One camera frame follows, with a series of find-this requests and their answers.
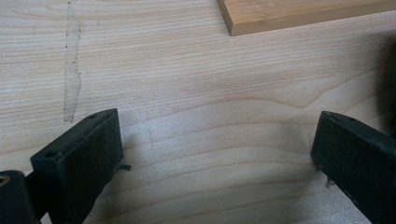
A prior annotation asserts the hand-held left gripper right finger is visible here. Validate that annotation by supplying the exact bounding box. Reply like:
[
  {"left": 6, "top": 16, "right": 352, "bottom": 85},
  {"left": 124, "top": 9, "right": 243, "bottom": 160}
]
[{"left": 310, "top": 110, "right": 396, "bottom": 224}]

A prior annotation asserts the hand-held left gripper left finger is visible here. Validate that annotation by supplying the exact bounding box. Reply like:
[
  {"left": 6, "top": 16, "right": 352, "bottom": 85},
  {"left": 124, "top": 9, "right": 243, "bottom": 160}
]
[{"left": 30, "top": 107, "right": 124, "bottom": 224}]

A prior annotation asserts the wooden three-tier shoe rack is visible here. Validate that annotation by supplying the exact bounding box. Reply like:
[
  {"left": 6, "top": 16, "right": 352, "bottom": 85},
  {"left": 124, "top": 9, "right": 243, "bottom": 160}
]
[{"left": 217, "top": 0, "right": 396, "bottom": 37}]

